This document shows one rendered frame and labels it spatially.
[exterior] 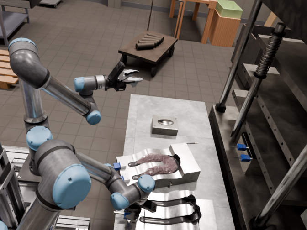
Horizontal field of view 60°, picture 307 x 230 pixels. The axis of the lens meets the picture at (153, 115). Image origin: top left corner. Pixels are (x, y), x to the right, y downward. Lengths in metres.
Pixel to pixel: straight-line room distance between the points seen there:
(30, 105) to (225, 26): 4.91
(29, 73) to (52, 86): 0.11
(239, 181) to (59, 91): 1.35
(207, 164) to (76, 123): 1.89
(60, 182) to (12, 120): 2.81
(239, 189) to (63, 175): 1.39
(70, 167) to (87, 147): 2.28
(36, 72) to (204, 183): 1.25
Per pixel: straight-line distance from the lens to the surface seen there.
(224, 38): 5.97
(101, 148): 3.07
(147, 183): 1.18
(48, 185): 0.83
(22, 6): 0.76
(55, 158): 0.84
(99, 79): 1.43
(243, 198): 1.93
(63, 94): 1.26
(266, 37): 2.23
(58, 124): 3.40
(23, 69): 1.20
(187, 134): 2.18
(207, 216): 1.67
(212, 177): 1.94
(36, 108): 1.45
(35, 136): 1.42
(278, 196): 1.57
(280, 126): 1.75
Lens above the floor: 2.23
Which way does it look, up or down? 38 degrees down
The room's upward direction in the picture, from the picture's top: 9 degrees clockwise
